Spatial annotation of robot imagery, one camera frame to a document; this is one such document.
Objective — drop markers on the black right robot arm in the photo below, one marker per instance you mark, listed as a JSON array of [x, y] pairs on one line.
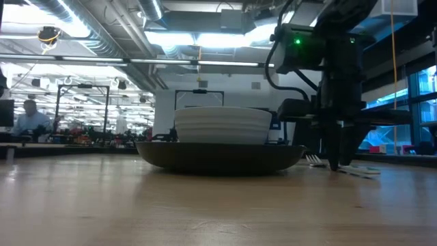
[[341, 51]]

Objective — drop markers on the silver ceiling duct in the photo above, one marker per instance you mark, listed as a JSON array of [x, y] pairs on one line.
[[95, 37]]

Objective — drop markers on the black rig frame, small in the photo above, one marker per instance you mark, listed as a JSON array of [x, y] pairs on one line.
[[199, 91]]

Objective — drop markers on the white ceramic bowl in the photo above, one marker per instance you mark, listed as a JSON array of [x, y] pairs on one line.
[[222, 124]]

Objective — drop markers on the black round plate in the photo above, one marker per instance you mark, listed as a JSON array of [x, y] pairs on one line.
[[218, 157]]

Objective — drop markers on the black computer monitor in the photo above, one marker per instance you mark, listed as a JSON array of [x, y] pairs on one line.
[[6, 112]]

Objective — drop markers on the red box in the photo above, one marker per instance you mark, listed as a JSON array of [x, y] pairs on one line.
[[377, 149]]

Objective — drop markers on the long ceiling light bar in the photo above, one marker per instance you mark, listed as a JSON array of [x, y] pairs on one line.
[[136, 61]]

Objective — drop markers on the black rig frame, large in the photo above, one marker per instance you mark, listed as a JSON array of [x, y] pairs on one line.
[[106, 109]]

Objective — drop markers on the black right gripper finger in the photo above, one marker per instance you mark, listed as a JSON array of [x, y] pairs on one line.
[[351, 140], [334, 147]]

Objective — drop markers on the black aluminium table frame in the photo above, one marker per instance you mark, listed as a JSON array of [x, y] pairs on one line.
[[68, 150]]

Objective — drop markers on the person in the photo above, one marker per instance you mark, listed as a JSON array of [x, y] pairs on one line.
[[30, 119]]

